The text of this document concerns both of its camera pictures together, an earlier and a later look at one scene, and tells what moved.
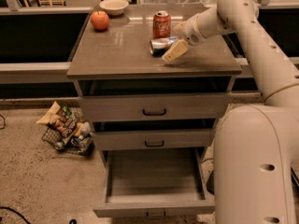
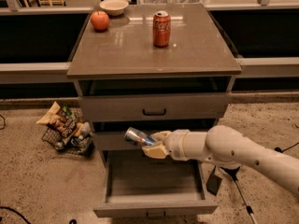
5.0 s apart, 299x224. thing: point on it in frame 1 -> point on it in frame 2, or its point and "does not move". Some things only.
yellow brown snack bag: (61, 118) does not move
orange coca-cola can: (162, 24) does not move
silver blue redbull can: (158, 47) -> (133, 134)
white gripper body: (189, 32) -> (175, 144)
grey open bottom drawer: (154, 183) does not move
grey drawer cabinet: (136, 101) does not move
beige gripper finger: (179, 30) -> (161, 136)
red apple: (100, 20) does not move
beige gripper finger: (176, 50) -> (156, 150)
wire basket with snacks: (66, 131) does not move
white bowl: (114, 7) does not move
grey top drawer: (153, 101) does not move
